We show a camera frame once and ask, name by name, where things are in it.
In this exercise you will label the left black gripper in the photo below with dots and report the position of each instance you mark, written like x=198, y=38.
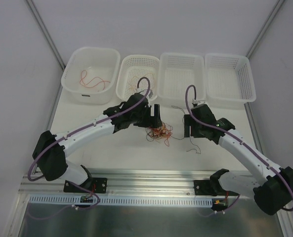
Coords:
x=152, y=116

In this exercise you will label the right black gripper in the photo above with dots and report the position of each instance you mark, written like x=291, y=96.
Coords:
x=189, y=126

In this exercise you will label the red orange wire ball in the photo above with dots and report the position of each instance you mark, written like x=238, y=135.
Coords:
x=164, y=133

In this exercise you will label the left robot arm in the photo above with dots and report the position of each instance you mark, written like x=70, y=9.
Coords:
x=52, y=150

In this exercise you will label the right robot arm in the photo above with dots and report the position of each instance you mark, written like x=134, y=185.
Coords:
x=270, y=185

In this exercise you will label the white round-hole basket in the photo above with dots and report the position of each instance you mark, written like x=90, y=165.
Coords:
x=133, y=68

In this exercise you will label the white slotted basket right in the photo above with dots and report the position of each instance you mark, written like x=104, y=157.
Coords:
x=229, y=81

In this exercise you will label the white slotted basket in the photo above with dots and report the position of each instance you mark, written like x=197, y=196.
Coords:
x=229, y=81
x=176, y=72

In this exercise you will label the white slotted basket middle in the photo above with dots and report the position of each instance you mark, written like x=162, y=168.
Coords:
x=176, y=72

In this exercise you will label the white solid plastic tub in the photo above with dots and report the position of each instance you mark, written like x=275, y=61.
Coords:
x=91, y=74

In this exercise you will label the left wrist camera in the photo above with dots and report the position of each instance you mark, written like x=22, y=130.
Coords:
x=149, y=94

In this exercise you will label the aluminium mounting rail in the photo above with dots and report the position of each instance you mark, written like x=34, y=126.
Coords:
x=129, y=182

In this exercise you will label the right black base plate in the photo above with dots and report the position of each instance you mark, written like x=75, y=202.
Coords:
x=208, y=188

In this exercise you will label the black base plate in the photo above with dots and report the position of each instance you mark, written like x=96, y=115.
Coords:
x=97, y=185
x=208, y=188

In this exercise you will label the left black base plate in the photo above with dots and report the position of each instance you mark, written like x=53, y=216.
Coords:
x=97, y=185

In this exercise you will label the white slotted cable duct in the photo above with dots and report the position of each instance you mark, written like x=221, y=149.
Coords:
x=201, y=202

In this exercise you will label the right frame post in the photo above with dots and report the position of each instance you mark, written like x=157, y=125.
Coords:
x=265, y=27

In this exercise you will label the frame post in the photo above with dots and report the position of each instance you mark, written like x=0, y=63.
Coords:
x=265, y=27
x=40, y=23

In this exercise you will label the left frame post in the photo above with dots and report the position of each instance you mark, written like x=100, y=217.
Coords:
x=40, y=23

